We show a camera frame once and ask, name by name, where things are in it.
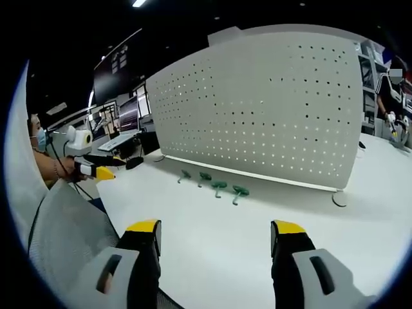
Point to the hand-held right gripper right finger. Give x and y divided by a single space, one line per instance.
299 270

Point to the white keyboard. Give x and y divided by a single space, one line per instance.
116 142

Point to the white mesh fabric panel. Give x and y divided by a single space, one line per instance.
19 161

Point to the black box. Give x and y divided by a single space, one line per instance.
150 143

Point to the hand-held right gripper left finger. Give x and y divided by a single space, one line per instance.
132 270

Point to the person's left hand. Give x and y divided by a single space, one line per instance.
69 167

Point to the person's masked head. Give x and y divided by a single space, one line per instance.
38 132

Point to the large dark wall screen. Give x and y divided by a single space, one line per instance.
112 64

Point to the computer monitor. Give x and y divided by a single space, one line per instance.
128 114

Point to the green hook assembly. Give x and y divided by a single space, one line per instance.
240 190
204 176
219 185
184 174

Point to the grey storage shelf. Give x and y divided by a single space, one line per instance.
370 87

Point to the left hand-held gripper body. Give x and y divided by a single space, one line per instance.
77 138

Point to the black computer mouse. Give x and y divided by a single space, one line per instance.
134 163

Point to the ceiling light strip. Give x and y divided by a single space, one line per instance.
139 2

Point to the white perforated mounting plate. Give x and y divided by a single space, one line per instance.
257 112

